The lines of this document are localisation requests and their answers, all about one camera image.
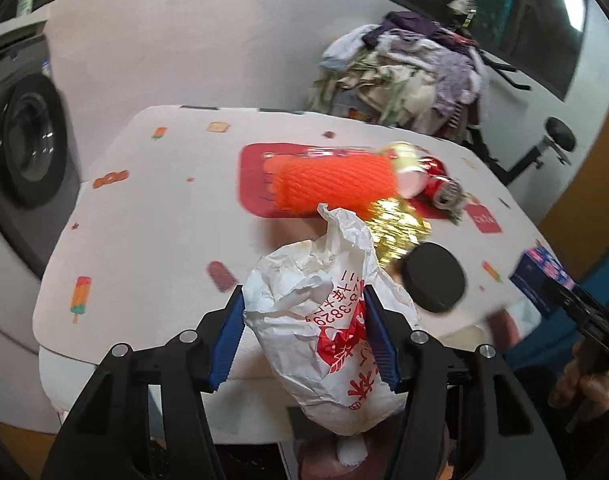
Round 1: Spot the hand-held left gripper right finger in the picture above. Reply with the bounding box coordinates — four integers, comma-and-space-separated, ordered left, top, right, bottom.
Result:
363, 284, 567, 480

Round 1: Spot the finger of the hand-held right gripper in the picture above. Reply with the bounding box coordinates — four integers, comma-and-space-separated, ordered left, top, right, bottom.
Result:
537, 276, 609, 376

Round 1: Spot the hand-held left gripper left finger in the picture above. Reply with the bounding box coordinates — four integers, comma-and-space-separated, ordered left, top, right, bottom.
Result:
42, 285, 246, 480

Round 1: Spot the blue cardboard box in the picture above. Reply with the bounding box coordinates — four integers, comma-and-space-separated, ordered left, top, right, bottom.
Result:
509, 240, 580, 318

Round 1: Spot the white paper bag red print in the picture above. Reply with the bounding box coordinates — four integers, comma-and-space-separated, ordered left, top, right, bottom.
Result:
243, 203, 422, 438

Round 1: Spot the person's right hand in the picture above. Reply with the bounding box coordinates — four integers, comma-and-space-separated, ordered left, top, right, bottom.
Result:
548, 342, 609, 416

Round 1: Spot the black round lid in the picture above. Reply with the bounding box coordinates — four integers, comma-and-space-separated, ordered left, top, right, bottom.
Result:
401, 241, 468, 314

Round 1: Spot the crushed red soda can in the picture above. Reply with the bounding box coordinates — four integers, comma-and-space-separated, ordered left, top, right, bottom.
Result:
417, 156, 465, 209

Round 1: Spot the orange foam net sleeve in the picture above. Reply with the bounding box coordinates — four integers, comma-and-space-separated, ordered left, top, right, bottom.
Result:
263, 152, 397, 221

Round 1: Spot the clear plastic wrapper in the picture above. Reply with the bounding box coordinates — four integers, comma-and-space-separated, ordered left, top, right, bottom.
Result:
262, 145, 377, 161

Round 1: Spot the black exercise bike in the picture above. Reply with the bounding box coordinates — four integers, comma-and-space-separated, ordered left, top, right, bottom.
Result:
464, 47, 577, 186

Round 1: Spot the pile of clothes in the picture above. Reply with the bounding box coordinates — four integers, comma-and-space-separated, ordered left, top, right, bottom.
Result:
307, 10, 490, 138

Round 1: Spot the grey washing machine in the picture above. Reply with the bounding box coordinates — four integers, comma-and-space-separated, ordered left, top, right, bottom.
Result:
0, 25, 85, 291

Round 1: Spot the dark window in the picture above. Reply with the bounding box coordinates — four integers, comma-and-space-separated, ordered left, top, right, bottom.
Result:
374, 0, 590, 101

